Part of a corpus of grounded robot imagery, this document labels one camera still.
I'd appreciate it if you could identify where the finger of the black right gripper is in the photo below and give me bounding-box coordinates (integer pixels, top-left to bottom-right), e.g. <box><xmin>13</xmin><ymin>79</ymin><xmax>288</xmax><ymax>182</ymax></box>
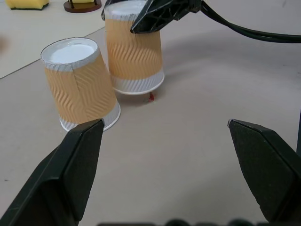
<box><xmin>101</xmin><ymin>0</ymin><xmax>119</xmax><ymax>22</ymax></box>
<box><xmin>130</xmin><ymin>0</ymin><xmax>194</xmax><ymax>34</ymax></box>

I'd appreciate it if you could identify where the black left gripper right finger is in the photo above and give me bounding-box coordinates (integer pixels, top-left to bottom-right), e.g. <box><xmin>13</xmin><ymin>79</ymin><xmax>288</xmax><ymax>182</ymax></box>
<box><xmin>227</xmin><ymin>119</ymin><xmax>301</xmax><ymax>224</ymax></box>

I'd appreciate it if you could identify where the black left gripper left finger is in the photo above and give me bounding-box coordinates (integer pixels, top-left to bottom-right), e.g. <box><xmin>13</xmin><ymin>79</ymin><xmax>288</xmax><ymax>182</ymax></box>
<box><xmin>0</xmin><ymin>118</ymin><xmax>105</xmax><ymax>226</ymax></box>

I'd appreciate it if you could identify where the orange ribbed paper cup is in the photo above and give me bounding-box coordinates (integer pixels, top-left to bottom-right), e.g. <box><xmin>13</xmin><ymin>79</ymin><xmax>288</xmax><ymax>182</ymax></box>
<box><xmin>40</xmin><ymin>37</ymin><xmax>121</xmax><ymax>132</ymax></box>
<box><xmin>104</xmin><ymin>0</ymin><xmax>165</xmax><ymax>95</ymax></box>

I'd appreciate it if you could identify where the brown round wooden stand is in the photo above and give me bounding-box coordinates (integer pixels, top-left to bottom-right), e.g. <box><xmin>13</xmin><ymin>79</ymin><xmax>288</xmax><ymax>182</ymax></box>
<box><xmin>63</xmin><ymin>0</ymin><xmax>103</xmax><ymax>14</ymax></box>

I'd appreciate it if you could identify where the yellow sponge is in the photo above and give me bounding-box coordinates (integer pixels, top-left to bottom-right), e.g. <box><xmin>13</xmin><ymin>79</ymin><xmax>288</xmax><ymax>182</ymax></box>
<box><xmin>4</xmin><ymin>0</ymin><xmax>49</xmax><ymax>11</ymax></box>

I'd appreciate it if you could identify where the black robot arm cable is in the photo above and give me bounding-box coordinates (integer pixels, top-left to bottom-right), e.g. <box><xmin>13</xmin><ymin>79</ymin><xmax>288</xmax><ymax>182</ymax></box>
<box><xmin>199</xmin><ymin>0</ymin><xmax>301</xmax><ymax>44</ymax></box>

